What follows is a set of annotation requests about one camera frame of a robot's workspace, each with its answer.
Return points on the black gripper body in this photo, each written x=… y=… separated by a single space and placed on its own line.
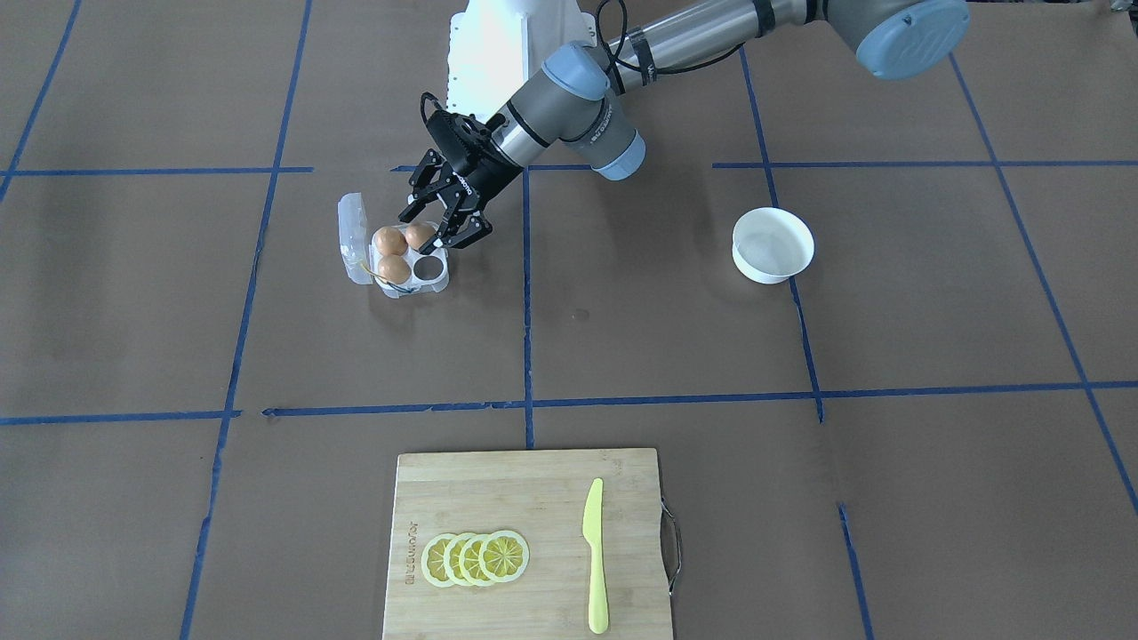
x=473 y=177

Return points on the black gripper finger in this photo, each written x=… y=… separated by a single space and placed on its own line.
x=463 y=222
x=429 y=177

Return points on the brown egg carried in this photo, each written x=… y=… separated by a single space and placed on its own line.
x=420 y=237

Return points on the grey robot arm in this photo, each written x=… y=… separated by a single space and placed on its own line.
x=574 y=97

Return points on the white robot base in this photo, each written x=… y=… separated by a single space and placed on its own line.
x=495 y=46

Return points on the clear plastic egg box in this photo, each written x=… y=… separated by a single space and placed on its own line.
x=431 y=272

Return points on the brown egg near cell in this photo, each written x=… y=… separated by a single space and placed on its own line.
x=389 y=241

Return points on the brown egg cell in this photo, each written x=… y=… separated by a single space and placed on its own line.
x=393 y=270
x=389 y=241

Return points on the brown egg far cell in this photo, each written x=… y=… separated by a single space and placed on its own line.
x=393 y=270

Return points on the blue tape strip lengthwise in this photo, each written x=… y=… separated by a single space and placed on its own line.
x=527 y=356

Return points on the bamboo cutting board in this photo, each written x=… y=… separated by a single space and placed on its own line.
x=541 y=495

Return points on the white round bowl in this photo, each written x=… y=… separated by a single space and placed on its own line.
x=770 y=245

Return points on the yellow plastic knife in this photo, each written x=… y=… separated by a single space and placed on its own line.
x=597 y=611

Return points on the lemon slice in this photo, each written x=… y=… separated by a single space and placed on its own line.
x=471 y=562
x=435 y=561
x=504 y=556
x=452 y=560

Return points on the brown paper table cover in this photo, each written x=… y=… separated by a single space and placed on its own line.
x=170 y=177

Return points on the blue tape strip crosswise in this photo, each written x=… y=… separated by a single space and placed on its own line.
x=535 y=403

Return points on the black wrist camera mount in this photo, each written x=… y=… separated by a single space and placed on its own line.
x=453 y=133

